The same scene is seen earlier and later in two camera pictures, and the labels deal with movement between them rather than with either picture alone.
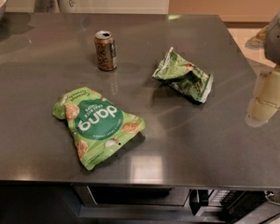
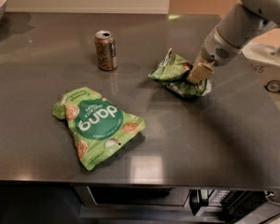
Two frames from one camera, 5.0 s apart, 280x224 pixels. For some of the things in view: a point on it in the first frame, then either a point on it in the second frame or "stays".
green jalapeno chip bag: (188, 78) stays
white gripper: (279, 39) -> (217, 48)
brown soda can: (105, 50) stays
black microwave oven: (180, 204) stays
